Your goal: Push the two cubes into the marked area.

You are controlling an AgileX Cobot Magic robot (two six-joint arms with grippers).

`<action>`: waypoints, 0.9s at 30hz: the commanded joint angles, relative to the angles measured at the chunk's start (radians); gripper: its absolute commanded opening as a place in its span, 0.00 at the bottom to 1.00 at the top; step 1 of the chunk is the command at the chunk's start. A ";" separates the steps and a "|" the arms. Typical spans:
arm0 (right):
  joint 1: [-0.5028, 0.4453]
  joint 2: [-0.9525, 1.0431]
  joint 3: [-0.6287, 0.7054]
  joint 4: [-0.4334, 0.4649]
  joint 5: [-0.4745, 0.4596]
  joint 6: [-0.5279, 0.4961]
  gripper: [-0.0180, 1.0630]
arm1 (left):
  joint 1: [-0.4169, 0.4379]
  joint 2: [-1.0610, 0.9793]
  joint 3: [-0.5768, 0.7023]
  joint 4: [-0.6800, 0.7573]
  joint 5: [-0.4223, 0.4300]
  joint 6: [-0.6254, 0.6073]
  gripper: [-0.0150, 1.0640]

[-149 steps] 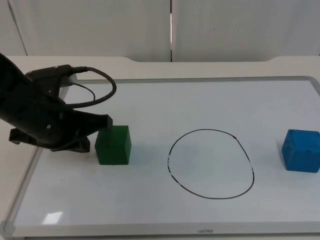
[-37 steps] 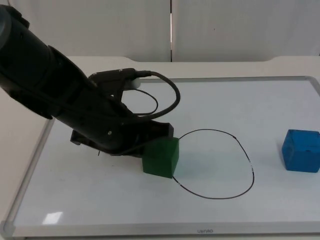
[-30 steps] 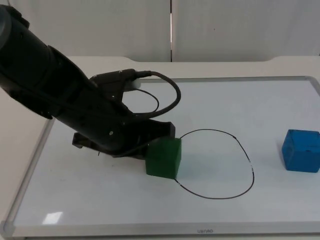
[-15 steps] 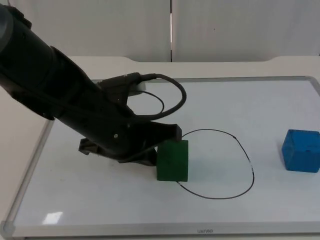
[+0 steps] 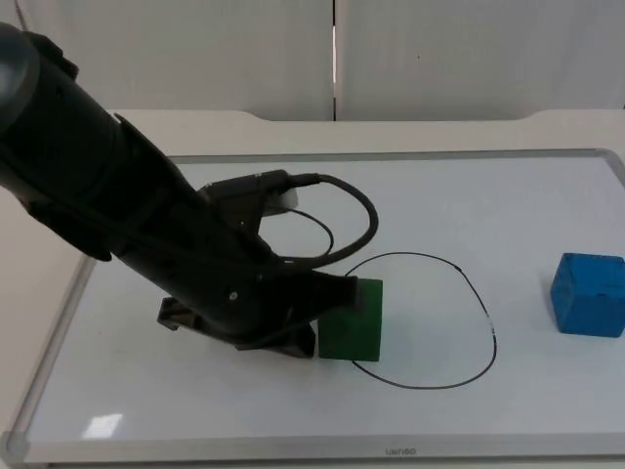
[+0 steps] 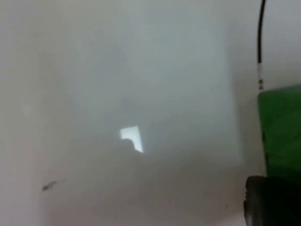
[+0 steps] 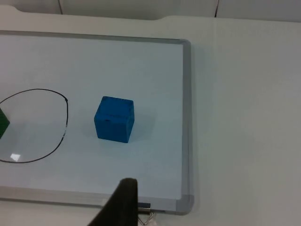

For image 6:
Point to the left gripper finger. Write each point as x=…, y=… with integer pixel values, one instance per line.
x=272, y=204

